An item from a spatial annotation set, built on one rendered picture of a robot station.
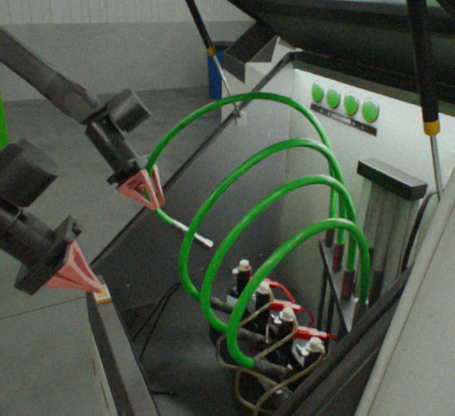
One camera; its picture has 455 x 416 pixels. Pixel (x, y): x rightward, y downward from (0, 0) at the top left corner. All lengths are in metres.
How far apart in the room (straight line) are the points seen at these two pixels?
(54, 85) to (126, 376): 0.55
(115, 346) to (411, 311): 0.59
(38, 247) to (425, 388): 0.49
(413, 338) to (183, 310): 0.75
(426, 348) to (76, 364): 1.95
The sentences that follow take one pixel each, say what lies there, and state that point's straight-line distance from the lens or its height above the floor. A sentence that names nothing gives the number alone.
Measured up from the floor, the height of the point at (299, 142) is 1.37.
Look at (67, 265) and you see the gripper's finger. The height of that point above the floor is 1.27.
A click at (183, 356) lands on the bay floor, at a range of 1.15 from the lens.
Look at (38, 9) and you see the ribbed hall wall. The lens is 7.26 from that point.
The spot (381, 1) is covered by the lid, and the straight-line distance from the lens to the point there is 0.74.
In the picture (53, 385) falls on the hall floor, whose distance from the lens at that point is 2.35.
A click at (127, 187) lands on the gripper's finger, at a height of 1.24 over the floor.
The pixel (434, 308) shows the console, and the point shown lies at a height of 1.27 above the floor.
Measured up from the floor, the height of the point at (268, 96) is 1.42.
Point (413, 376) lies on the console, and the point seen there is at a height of 1.19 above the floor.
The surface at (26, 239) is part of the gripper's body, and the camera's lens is 0.66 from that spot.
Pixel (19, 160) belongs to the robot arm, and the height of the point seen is 1.40.
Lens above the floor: 1.61
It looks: 23 degrees down
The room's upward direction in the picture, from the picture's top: 2 degrees clockwise
